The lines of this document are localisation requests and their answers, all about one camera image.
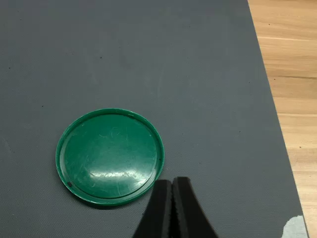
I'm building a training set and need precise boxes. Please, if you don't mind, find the white masking tape piece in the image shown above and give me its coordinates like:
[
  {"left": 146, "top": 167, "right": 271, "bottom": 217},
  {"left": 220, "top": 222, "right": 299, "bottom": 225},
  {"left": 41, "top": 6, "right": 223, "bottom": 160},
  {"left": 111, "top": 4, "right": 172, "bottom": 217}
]
[{"left": 281, "top": 215, "right": 310, "bottom": 238}]

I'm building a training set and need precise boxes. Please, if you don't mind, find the dark grey table mat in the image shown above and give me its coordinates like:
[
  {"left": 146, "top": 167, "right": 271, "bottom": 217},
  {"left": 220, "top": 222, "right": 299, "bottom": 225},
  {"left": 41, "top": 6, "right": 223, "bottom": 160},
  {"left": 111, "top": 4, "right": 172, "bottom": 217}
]
[{"left": 0, "top": 0, "right": 310, "bottom": 238}]

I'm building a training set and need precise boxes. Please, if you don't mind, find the round green plastic lid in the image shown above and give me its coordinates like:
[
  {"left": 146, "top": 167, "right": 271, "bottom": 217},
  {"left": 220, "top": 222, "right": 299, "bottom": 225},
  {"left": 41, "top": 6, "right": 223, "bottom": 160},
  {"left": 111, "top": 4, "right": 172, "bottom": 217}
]
[{"left": 55, "top": 108, "right": 165, "bottom": 208}]

